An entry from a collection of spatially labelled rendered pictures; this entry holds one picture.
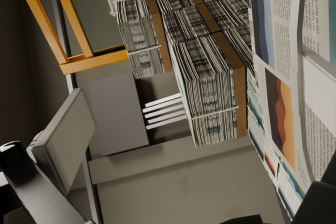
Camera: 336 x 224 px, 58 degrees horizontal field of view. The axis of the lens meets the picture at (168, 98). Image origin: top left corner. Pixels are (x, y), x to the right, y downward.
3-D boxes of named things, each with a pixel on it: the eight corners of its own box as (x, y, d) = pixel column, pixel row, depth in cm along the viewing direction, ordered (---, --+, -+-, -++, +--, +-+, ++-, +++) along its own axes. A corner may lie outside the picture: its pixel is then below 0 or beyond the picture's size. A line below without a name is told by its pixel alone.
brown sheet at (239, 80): (246, 136, 133) (237, 139, 133) (226, 96, 156) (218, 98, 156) (245, 66, 109) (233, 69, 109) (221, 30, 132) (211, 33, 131)
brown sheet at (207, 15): (225, 93, 157) (217, 95, 157) (210, 62, 179) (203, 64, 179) (220, 29, 132) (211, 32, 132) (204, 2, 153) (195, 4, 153)
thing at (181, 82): (197, 147, 133) (195, 147, 133) (184, 105, 155) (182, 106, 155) (185, 81, 110) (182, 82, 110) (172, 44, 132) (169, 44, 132)
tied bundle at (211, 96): (248, 136, 134) (197, 149, 133) (227, 95, 156) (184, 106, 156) (247, 66, 109) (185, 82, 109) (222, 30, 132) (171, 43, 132)
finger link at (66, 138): (68, 197, 15) (53, 200, 15) (97, 125, 21) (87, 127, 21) (44, 146, 13) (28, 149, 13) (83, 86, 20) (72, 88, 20)
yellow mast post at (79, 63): (299, 16, 232) (64, 75, 231) (293, 11, 239) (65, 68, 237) (300, 5, 226) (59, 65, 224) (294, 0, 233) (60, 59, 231)
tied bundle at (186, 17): (226, 93, 157) (183, 104, 157) (211, 61, 179) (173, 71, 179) (222, 29, 132) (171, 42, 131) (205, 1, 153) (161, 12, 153)
